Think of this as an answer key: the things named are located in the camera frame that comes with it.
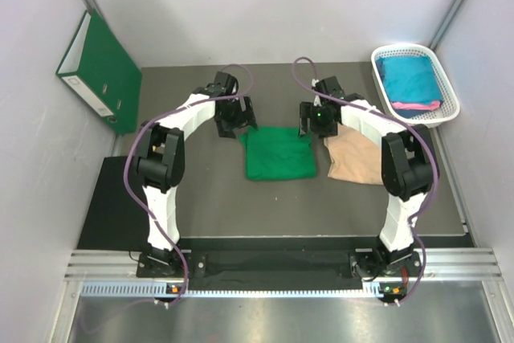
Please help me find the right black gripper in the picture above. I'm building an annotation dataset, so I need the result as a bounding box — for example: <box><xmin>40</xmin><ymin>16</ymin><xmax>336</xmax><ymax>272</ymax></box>
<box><xmin>299</xmin><ymin>102</ymin><xmax>338</xmax><ymax>139</ymax></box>

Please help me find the blue folded t shirt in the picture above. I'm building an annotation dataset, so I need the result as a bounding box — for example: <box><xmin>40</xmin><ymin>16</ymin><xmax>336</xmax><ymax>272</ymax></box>
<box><xmin>376</xmin><ymin>55</ymin><xmax>443</xmax><ymax>104</ymax></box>

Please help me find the green ring binder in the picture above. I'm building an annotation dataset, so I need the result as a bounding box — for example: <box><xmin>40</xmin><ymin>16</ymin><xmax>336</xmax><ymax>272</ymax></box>
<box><xmin>55</xmin><ymin>11</ymin><xmax>142</xmax><ymax>135</ymax></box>

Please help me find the white plastic basket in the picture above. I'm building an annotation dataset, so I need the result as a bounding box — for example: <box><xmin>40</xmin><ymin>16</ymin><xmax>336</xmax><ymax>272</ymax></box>
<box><xmin>371</xmin><ymin>43</ymin><xmax>460</xmax><ymax>128</ymax></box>

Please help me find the white slotted cable duct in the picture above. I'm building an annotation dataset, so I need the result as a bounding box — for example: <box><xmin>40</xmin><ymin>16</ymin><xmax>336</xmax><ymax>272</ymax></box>
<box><xmin>80</xmin><ymin>280</ymin><xmax>409</xmax><ymax>298</ymax></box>

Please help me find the aluminium frame rail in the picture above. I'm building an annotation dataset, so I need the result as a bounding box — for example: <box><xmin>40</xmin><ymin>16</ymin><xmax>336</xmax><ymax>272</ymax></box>
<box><xmin>64</xmin><ymin>248</ymin><xmax>502</xmax><ymax>280</ymax></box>

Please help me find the beige folded t shirt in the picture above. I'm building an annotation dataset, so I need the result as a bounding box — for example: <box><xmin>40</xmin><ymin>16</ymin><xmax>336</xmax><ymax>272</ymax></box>
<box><xmin>324</xmin><ymin>125</ymin><xmax>383</xmax><ymax>186</ymax></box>

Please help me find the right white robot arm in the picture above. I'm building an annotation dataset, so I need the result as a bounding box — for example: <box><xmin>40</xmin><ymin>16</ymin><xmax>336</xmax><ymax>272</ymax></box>
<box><xmin>300</xmin><ymin>76</ymin><xmax>439</xmax><ymax>276</ymax></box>

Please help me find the green t shirt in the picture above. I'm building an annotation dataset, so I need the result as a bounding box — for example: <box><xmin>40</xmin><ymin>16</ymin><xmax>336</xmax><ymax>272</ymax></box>
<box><xmin>239</xmin><ymin>126</ymin><xmax>316</xmax><ymax>182</ymax></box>

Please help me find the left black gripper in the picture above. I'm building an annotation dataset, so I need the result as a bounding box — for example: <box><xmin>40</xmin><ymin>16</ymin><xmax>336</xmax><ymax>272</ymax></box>
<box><xmin>214</xmin><ymin>95</ymin><xmax>257</xmax><ymax>138</ymax></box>

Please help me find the pink folded t shirt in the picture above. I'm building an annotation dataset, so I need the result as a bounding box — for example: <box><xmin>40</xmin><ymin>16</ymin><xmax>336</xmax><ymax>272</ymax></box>
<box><xmin>391</xmin><ymin>100</ymin><xmax>442</xmax><ymax>111</ymax></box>

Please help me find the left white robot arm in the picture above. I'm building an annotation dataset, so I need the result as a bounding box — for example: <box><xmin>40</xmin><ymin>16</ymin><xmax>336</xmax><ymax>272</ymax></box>
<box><xmin>131</xmin><ymin>71</ymin><xmax>258</xmax><ymax>276</ymax></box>

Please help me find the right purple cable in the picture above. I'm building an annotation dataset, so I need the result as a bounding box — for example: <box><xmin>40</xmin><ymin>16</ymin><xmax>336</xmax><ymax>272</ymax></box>
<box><xmin>292</xmin><ymin>56</ymin><xmax>439</xmax><ymax>307</ymax></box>

